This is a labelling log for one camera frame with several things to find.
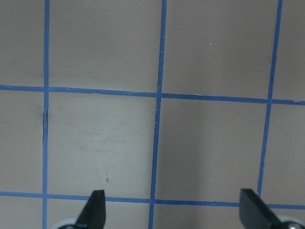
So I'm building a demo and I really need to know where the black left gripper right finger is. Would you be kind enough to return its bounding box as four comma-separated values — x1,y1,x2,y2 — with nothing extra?
239,188,281,229

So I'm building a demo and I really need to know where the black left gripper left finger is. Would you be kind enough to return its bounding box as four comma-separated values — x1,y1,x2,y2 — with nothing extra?
75,190,106,229

